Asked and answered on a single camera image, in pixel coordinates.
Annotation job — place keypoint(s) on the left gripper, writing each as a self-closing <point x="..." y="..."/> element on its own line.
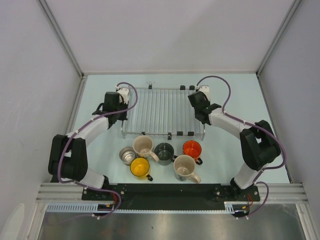
<point x="123" y="117"/>

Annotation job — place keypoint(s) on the beige floral mug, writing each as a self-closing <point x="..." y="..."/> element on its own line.
<point x="143" y="146"/>

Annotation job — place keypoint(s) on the beige patterned mug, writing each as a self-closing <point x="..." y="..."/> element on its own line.
<point x="185" y="169"/>

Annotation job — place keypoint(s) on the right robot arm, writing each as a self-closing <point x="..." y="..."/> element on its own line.
<point x="258" y="143"/>

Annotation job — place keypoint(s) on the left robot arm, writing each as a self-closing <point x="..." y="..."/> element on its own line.
<point x="68" y="159"/>

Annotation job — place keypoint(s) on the orange mug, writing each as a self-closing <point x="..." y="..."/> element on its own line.
<point x="193" y="149"/>

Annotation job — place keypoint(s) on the stainless steel cup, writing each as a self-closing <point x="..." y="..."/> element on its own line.
<point x="127" y="155"/>

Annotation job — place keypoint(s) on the dark grey mug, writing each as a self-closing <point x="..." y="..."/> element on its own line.
<point x="165" y="153"/>

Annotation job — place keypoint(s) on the yellow mug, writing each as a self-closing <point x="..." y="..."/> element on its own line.
<point x="141" y="169"/>

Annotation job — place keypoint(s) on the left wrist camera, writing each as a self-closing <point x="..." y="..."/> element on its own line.
<point x="123" y="94"/>

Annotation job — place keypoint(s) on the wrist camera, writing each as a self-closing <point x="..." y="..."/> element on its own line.
<point x="123" y="94"/>
<point x="206" y="90"/>

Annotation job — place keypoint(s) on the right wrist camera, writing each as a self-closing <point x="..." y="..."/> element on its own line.
<point x="206" y="90"/>

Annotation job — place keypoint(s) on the metal wire dish rack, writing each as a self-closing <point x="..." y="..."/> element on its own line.
<point x="163" y="112"/>

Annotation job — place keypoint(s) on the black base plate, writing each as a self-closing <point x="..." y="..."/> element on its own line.
<point x="180" y="196"/>

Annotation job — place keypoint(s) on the slotted cable duct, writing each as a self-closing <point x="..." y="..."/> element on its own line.
<point x="103" y="208"/>

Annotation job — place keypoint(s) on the aluminium frame rail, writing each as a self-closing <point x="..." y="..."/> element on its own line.
<point x="279" y="193"/>

